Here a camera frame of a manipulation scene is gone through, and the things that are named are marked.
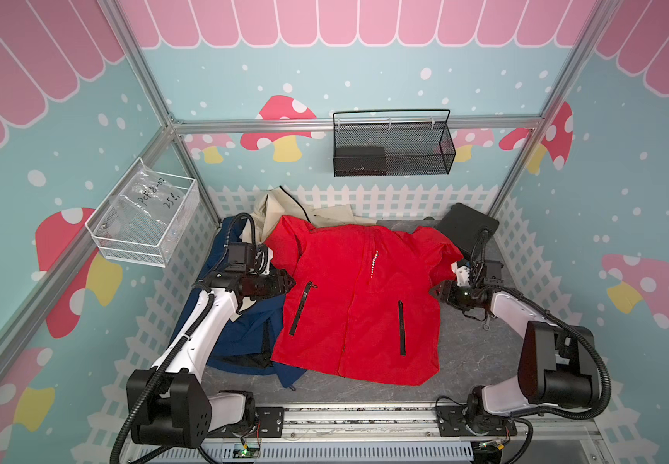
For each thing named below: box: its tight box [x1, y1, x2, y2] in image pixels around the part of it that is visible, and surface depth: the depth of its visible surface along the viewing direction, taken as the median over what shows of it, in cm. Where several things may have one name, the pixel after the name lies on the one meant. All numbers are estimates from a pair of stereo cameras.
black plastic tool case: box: [435, 202, 500, 261], surface depth 115 cm
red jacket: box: [264, 215, 465, 386], surface depth 91 cm
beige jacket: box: [239, 185, 379, 243], surface depth 114 cm
